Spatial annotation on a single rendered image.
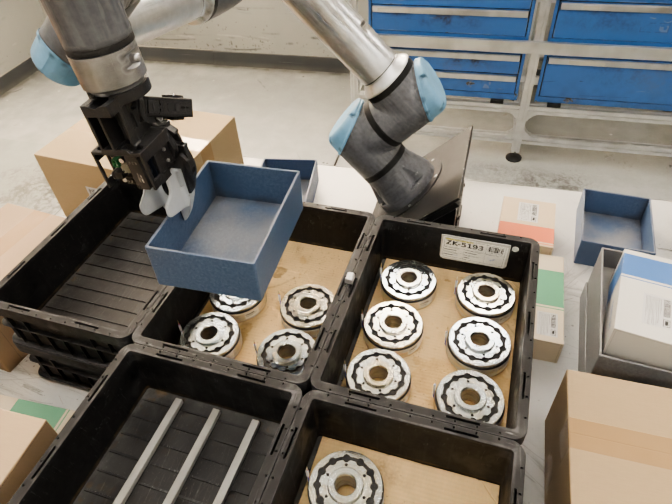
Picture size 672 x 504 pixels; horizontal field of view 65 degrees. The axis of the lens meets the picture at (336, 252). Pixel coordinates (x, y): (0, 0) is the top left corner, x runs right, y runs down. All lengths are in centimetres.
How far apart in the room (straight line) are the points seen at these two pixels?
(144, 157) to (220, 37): 337
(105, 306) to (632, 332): 93
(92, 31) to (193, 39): 349
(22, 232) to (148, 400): 55
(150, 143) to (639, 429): 76
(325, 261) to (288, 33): 284
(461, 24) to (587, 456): 210
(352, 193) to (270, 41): 251
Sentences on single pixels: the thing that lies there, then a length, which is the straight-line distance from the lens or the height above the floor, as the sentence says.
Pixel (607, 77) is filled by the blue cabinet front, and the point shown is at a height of 46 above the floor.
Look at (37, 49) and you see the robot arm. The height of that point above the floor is 133.
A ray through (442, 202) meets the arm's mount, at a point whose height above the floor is 91.
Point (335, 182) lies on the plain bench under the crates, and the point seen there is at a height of 70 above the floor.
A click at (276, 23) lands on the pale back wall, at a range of 380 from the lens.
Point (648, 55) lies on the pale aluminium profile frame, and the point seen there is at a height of 58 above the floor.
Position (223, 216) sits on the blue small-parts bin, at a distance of 84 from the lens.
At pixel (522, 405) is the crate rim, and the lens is 79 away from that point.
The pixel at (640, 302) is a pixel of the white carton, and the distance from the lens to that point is 102.
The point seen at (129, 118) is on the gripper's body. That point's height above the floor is 129.
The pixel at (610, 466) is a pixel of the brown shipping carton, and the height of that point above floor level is 86.
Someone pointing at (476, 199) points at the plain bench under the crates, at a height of 70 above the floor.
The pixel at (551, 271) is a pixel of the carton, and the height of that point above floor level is 76.
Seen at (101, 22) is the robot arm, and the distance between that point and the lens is 64.
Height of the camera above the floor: 158
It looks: 43 degrees down
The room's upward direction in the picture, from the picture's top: 4 degrees counter-clockwise
